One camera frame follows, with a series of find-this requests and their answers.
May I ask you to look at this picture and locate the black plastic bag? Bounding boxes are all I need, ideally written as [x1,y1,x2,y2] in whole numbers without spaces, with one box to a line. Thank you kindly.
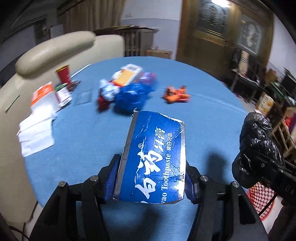
[232,112,283,184]

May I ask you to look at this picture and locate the blue toothpaste box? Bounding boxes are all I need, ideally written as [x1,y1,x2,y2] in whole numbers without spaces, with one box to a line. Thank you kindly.
[113,111,186,204]

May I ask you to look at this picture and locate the red cloth strip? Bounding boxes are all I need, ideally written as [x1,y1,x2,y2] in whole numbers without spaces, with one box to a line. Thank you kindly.
[98,96,110,112]

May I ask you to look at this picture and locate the orange snack wrapper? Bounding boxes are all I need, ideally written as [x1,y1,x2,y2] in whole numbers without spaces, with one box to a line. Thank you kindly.
[163,85,191,104]

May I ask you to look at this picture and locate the blue plastic bag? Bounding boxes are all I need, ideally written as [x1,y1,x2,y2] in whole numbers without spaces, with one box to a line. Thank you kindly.
[114,82,157,114]

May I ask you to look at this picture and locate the white blue wrapper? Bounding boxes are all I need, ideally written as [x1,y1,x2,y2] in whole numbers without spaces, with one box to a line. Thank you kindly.
[99,79,120,102]

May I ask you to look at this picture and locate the red mesh trash basket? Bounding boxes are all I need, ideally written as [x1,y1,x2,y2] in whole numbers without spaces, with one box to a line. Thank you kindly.
[246,182,275,221]

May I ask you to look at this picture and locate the wooden chair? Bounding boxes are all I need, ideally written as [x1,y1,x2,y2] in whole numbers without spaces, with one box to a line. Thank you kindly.
[271,107,295,164]

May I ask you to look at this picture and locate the beige leather sofa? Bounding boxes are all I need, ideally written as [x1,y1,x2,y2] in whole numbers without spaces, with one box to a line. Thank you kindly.
[1,31,125,224]

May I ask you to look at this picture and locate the orange fruit carton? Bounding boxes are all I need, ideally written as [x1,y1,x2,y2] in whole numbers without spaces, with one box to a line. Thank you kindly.
[256,92,274,116]

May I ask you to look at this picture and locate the white tissue stack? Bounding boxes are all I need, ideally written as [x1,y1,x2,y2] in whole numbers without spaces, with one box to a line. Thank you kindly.
[16,110,57,157]

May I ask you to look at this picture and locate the blue table cloth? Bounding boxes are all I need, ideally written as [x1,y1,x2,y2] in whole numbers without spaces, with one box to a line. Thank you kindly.
[25,57,246,240]

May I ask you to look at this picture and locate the orange white tissue pack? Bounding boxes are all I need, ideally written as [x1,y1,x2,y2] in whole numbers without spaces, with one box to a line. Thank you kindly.
[31,81,61,113]

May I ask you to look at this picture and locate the dark snack packet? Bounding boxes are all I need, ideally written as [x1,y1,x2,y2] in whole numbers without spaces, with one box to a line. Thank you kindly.
[67,80,81,92]

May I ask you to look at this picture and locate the dark metal chair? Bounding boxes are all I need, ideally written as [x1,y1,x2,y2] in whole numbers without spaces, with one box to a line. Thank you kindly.
[230,48,261,102]

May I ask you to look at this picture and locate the green candy wrapper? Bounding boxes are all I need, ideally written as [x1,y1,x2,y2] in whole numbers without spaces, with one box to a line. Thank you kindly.
[55,83,68,92]

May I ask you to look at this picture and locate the red paper cup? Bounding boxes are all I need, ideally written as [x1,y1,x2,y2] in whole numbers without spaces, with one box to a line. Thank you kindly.
[56,65,71,85]

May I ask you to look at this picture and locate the brown cardboard box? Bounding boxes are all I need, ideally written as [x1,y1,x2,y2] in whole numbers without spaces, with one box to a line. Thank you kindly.
[145,49,173,59]

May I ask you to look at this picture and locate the wooden radiator cabinet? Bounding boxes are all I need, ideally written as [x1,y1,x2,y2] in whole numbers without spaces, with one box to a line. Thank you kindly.
[94,25,157,57]

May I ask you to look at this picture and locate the wooden double door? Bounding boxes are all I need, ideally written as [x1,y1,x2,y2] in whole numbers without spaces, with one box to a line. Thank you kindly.
[176,1,273,80]

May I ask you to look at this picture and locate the beige curtain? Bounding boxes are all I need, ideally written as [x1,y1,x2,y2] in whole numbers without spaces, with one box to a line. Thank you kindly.
[57,0,126,33]

